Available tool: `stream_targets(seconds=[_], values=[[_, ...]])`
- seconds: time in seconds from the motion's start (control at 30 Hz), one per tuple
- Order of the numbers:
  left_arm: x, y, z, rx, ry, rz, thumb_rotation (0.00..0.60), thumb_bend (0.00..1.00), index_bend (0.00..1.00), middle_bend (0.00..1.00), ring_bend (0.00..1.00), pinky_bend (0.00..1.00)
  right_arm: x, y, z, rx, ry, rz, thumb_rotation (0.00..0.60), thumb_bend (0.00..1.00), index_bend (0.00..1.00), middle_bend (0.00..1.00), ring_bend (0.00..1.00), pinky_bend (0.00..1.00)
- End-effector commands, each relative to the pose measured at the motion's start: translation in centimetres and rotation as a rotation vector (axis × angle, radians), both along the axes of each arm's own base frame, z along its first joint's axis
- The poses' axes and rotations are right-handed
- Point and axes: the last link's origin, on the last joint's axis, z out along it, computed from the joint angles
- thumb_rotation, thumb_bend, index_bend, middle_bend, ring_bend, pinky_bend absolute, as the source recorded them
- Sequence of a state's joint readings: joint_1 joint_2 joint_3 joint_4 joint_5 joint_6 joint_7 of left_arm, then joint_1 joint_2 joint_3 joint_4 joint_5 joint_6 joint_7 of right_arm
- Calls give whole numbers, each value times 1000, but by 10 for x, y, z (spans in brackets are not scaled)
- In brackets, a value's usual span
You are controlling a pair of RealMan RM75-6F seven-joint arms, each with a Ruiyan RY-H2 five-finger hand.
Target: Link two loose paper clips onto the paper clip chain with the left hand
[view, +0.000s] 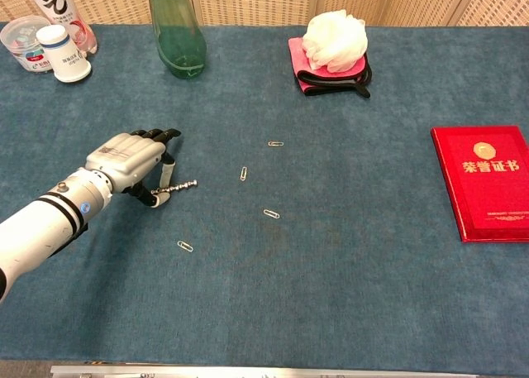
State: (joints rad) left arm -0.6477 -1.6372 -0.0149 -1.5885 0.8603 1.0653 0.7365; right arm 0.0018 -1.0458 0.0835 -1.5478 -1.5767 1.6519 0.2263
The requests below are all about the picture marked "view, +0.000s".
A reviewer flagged pink towel with black trim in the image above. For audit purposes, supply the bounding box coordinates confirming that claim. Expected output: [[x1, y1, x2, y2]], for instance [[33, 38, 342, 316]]
[[288, 36, 373, 99]]

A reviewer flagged clear plastic container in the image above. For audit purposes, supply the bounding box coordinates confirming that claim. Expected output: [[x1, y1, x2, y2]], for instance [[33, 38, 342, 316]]
[[0, 15, 54, 74]]

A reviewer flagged white mesh bath sponge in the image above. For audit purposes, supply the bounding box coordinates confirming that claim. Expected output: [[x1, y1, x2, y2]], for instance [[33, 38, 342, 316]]
[[301, 8, 369, 72]]

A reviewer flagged white bottle with blue band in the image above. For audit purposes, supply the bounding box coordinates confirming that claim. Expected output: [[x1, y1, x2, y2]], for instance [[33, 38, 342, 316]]
[[35, 24, 93, 84]]

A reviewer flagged green glass bottle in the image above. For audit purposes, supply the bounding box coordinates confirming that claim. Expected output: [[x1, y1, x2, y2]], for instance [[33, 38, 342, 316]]
[[146, 0, 207, 80]]

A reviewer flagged woven bamboo screen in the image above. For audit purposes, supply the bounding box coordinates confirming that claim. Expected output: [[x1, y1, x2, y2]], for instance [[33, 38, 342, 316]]
[[0, 0, 529, 27]]

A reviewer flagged blue table carpet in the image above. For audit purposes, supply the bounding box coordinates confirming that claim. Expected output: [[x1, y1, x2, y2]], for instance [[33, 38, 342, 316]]
[[0, 21, 529, 373]]

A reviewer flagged aluminium table edge rail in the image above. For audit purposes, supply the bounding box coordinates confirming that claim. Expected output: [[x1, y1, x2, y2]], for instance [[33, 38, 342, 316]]
[[49, 363, 480, 378]]

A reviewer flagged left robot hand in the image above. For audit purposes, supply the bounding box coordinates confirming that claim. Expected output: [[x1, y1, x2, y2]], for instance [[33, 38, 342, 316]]
[[84, 127, 183, 209]]

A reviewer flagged silver magnetic bead bar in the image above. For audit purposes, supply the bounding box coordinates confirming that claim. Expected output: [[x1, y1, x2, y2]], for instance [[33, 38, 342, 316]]
[[150, 179, 198, 196]]

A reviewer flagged red certificate book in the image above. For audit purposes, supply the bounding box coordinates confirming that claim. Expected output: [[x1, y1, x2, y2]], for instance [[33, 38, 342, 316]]
[[430, 125, 529, 244]]

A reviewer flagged pink labelled drink bottle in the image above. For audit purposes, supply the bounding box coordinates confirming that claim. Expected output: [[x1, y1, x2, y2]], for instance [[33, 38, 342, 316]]
[[21, 0, 99, 56]]

